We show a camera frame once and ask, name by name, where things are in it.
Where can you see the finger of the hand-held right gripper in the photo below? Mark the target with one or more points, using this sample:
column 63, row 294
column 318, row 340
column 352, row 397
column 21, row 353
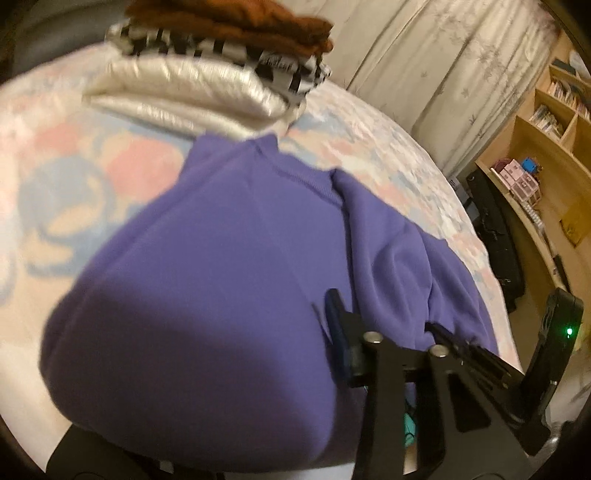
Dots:
column 485, row 362

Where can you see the beige patterned curtain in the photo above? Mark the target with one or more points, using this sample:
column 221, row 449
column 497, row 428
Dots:
column 438, row 69

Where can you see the brown paper envelope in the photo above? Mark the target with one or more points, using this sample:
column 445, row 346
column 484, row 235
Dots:
column 577, row 226

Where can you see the silver folded jacket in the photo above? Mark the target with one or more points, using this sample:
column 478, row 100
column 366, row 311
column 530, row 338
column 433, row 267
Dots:
column 184, row 87

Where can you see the light wooden bookshelf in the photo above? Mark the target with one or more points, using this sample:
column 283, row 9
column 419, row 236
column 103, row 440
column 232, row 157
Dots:
column 554, row 152

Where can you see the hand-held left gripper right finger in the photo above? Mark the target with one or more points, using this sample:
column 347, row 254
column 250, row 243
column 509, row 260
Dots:
column 333, row 323

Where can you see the black bag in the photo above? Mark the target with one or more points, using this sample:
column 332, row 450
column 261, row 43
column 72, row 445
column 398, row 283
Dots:
column 494, row 240

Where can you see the pink storage boxes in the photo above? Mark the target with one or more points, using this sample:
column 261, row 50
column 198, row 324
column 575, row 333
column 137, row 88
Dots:
column 515, row 182

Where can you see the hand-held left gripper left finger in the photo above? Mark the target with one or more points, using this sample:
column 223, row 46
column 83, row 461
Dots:
column 74, row 457

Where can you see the row of books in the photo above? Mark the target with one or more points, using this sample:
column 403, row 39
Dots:
column 545, row 117

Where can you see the zebra striped folded cloth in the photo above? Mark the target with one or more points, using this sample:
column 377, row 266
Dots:
column 277, row 69

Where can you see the purple hoodie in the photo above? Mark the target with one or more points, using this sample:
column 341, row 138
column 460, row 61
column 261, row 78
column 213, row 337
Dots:
column 207, row 277

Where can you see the blue toy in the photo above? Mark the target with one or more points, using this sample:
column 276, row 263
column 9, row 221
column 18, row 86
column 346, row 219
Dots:
column 528, row 167

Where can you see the brown folded cloth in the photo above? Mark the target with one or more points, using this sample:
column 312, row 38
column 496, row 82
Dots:
column 231, row 27

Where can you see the bed with floral sheet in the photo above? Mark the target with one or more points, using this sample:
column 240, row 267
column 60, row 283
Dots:
column 69, row 161

